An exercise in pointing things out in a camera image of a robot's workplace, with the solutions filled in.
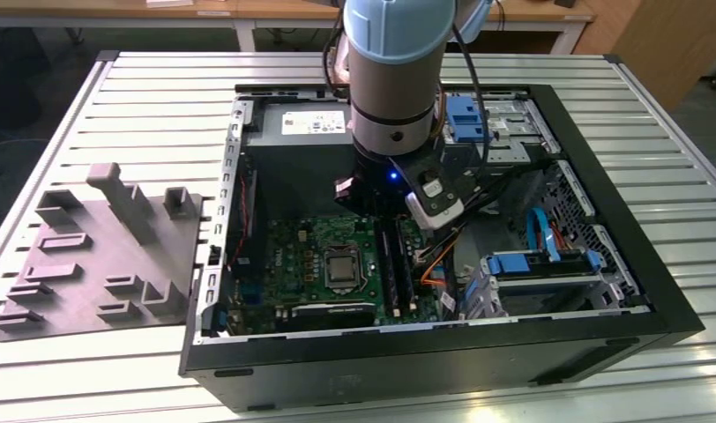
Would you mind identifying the black open PC case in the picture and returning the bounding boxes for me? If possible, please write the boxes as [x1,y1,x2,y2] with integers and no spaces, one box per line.
[176,83,706,414]

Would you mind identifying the silver drive cage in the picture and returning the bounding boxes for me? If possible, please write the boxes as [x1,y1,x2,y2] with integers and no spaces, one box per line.
[441,94,562,190]

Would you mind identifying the blue flat data cable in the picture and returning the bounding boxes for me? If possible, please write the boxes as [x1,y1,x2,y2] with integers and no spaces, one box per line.
[524,206,564,261]

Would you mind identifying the disk drive in blue carrier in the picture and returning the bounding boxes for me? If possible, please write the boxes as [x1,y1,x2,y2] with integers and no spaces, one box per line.
[484,249,600,279]

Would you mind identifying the grey plastic parts rack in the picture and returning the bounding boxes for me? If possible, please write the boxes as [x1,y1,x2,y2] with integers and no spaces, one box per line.
[0,161,217,344]

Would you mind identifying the black camera cable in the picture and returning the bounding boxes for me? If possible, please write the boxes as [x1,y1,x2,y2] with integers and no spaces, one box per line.
[449,24,485,177]

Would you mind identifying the green motherboard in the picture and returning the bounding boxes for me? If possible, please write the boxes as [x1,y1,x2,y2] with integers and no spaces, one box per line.
[233,214,447,330]

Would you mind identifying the orange wire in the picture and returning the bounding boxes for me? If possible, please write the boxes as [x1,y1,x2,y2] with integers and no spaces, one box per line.
[419,244,456,290]

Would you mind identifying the silver CPU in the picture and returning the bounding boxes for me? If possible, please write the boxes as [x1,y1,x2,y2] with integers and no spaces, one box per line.
[324,256,359,283]

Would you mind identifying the silver disk bay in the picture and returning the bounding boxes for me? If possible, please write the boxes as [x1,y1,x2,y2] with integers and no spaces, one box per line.
[477,253,652,318]

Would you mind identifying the wooden desk, white legs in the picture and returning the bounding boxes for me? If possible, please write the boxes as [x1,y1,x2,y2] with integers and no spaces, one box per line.
[0,0,598,56]

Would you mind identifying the grey power supply unit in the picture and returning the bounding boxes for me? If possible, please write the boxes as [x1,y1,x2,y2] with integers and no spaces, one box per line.
[243,101,359,217]

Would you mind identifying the black CPU socket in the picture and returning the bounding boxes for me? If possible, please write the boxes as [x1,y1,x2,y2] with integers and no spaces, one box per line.
[320,244,371,295]

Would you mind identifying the black cable bundle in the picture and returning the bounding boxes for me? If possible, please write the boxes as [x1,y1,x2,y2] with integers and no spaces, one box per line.
[412,160,556,265]

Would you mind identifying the wooden cabinet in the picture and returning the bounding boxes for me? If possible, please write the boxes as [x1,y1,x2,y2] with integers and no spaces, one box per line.
[574,0,716,114]

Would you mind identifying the black graphics card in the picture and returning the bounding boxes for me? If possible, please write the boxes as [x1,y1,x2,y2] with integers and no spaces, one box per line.
[273,301,377,332]

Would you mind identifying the blue plastic drive carrier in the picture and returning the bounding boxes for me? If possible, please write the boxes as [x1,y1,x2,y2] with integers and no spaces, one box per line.
[441,94,492,145]

